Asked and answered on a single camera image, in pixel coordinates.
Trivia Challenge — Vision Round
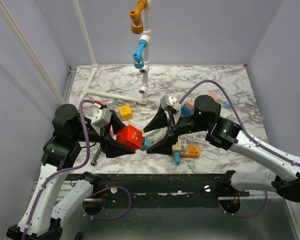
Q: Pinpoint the light blue plug adapter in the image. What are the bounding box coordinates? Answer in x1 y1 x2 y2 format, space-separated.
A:
173 151 181 166

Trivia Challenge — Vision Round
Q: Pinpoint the wooden cube socket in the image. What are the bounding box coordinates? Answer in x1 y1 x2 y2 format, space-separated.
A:
171 139 182 157

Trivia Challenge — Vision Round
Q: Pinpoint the black mounting rail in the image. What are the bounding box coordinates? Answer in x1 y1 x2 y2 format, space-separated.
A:
66 172 250 209

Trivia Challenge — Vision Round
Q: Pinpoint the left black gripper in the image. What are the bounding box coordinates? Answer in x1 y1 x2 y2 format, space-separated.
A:
73 110 138 156

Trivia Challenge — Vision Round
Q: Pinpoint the dark metal T-handle tool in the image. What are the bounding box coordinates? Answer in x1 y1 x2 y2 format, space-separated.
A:
90 146 102 166

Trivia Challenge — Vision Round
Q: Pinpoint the white PVC pipe frame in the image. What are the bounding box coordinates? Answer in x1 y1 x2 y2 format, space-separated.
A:
0 0 152 105

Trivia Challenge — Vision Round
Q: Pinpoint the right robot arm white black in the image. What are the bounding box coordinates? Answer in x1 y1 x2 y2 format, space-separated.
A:
143 95 300 203

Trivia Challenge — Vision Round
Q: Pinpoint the orange power strip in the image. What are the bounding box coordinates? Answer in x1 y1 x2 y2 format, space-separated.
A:
179 145 201 159

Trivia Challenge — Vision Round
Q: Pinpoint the pink cube socket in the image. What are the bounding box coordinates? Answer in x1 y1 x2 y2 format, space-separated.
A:
207 92 219 102

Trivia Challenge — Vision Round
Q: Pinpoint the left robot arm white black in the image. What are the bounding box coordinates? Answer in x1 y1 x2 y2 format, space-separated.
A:
6 100 135 240

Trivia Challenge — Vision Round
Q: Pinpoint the salmon plug on blue cube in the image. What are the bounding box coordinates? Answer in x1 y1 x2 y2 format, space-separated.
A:
185 99 195 111

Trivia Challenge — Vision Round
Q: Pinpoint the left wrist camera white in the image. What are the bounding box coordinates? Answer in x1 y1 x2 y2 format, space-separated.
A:
90 108 112 131

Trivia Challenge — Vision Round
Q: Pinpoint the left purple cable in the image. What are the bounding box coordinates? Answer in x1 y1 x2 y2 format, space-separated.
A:
21 99 133 240

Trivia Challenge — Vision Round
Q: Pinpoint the small light blue plug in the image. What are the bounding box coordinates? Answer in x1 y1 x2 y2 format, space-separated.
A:
221 100 234 109

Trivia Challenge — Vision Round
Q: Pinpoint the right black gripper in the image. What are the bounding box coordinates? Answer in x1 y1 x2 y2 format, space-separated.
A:
143 103 210 156

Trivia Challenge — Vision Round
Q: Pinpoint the teal cube plug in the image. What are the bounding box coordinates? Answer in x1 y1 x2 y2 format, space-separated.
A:
139 137 152 152

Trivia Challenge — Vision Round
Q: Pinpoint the blue valve fitting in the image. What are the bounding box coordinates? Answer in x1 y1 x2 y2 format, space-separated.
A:
132 40 148 69

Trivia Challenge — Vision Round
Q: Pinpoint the orange valve fitting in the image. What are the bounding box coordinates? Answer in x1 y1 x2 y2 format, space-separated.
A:
129 0 148 35

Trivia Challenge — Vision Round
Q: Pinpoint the yellow cube socket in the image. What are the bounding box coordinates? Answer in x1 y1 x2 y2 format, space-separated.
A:
119 104 133 121

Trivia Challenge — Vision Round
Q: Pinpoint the dark blue cube socket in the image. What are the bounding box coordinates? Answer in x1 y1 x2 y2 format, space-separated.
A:
180 104 194 117

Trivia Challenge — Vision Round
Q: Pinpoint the red cube socket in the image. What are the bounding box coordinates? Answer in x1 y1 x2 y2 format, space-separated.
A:
116 124 143 150

